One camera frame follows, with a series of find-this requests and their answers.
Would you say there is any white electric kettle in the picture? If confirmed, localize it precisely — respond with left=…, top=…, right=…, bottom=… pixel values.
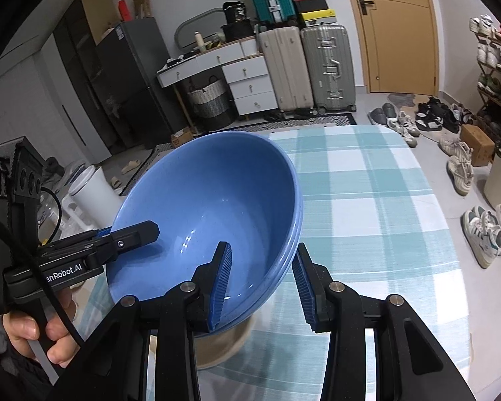
left=60, top=165, right=123, bottom=238

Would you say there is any cream plate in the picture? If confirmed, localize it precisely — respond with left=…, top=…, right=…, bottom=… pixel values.
left=194, top=315, right=256, bottom=370

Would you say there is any wooden door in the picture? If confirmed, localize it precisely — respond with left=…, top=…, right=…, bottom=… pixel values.
left=350, top=0, right=439, bottom=95

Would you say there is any small cardboard box by rug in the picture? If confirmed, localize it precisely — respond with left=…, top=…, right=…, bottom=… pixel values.
left=171, top=127, right=194, bottom=148

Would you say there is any wooden shoe rack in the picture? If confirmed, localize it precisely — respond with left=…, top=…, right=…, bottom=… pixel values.
left=469, top=15, right=501, bottom=143

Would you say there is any woven laundry basket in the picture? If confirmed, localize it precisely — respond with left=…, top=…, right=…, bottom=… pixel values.
left=188, top=75, right=235, bottom=131

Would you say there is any white drawer dresser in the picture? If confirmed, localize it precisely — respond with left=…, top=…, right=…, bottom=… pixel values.
left=157, top=37, right=279, bottom=116

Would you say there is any person's left hand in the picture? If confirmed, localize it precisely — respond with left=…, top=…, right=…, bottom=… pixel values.
left=1, top=285, right=78, bottom=369

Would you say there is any beige hard suitcase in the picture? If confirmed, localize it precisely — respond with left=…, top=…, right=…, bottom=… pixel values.
left=258, top=26, right=314, bottom=111

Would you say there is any small brown cardboard box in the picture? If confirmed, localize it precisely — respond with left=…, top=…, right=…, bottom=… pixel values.
left=460, top=124, right=495, bottom=167

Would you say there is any silver aluminium suitcase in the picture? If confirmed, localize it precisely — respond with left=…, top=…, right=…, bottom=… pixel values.
left=300, top=24, right=356, bottom=112

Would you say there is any blue bowl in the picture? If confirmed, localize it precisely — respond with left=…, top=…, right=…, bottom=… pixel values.
left=106, top=131, right=303, bottom=331

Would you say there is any teal plaid tablecloth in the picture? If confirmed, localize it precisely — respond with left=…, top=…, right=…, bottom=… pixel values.
left=199, top=125, right=471, bottom=400

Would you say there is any black cabinet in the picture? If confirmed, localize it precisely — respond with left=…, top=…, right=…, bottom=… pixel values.
left=54, top=0, right=188, bottom=155

